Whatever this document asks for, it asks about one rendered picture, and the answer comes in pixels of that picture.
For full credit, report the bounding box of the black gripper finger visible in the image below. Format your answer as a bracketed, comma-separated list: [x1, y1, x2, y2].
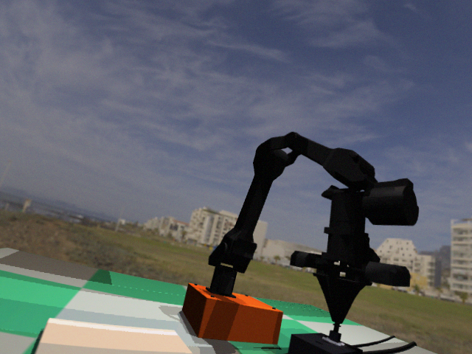
[336, 278, 372, 324]
[313, 273, 345, 322]

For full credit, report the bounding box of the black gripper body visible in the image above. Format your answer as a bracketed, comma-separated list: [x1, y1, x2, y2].
[289, 221, 411, 287]

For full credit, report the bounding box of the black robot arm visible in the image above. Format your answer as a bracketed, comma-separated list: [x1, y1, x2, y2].
[205, 132, 419, 298]

